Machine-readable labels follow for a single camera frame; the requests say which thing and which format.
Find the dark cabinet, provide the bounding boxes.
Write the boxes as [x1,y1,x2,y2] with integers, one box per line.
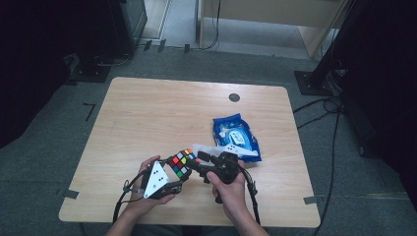
[77,0,149,67]

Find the multicoloured puzzle cube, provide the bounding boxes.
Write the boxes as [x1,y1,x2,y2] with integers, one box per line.
[167,147,202,180]

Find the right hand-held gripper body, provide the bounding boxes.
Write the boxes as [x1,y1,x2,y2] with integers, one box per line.
[201,144,260,185]

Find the dark curtain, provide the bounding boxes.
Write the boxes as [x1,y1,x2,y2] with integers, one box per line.
[337,0,417,212]
[0,0,82,150]

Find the thin black hanging cable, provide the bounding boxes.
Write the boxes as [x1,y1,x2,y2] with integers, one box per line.
[200,0,222,51]

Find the black metal stand with base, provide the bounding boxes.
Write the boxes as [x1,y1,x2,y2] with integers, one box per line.
[293,0,366,97]

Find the left hand-held gripper black cable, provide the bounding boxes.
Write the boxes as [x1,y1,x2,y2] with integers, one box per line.
[111,168,147,224]

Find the light wooden cabinet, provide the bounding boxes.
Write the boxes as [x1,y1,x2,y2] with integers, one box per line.
[196,0,349,61]

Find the person's right hand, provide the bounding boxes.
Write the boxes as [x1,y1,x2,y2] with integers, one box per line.
[206,159,252,225]

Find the black looped floor cables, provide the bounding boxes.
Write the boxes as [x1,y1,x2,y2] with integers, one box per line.
[292,95,344,131]

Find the hand-held gripper black cable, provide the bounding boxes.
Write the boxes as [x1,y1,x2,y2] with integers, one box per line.
[111,168,147,224]
[237,161,262,225]

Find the right hand-held gripper black cable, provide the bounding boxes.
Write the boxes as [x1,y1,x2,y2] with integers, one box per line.
[237,161,262,225]

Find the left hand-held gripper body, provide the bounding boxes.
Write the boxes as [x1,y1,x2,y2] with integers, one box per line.
[143,160,172,201]

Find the black flat base plate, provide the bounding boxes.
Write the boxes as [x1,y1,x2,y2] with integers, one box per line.
[68,62,113,85]

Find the person's left hand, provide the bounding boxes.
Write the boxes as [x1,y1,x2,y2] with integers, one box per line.
[121,154,177,221]

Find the blue wet wipes pack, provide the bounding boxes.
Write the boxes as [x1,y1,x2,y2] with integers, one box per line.
[211,112,263,163]

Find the long black floor cable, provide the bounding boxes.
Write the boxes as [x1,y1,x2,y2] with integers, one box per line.
[313,107,342,236]

